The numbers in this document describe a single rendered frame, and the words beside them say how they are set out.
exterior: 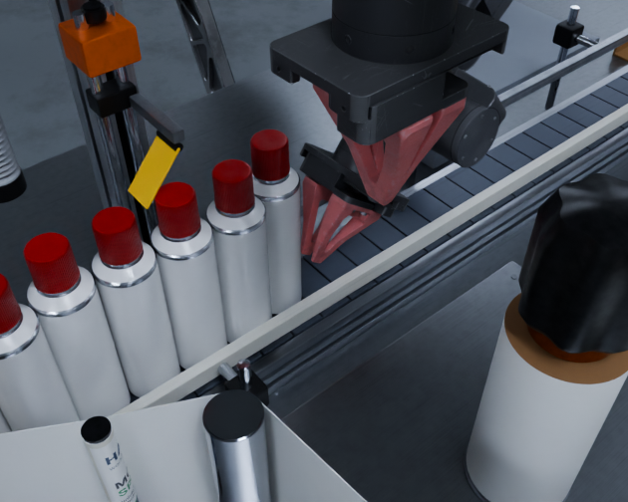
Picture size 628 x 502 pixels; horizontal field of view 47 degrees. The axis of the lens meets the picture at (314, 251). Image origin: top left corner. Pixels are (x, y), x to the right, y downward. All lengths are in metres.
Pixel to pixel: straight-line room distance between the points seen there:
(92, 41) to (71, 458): 0.29
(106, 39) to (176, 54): 2.49
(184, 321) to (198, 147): 0.46
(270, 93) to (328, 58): 0.84
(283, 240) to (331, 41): 0.35
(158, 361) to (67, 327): 0.11
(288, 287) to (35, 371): 0.26
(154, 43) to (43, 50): 0.44
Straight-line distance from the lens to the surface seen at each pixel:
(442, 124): 0.36
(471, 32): 0.37
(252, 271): 0.64
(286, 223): 0.66
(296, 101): 1.15
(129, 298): 0.59
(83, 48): 0.56
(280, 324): 0.70
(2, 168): 0.61
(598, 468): 0.69
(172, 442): 0.50
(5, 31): 3.43
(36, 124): 2.76
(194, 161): 1.04
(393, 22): 0.32
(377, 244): 0.83
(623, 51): 1.39
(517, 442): 0.56
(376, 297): 0.77
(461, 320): 0.76
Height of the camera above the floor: 1.45
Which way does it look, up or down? 44 degrees down
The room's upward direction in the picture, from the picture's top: straight up
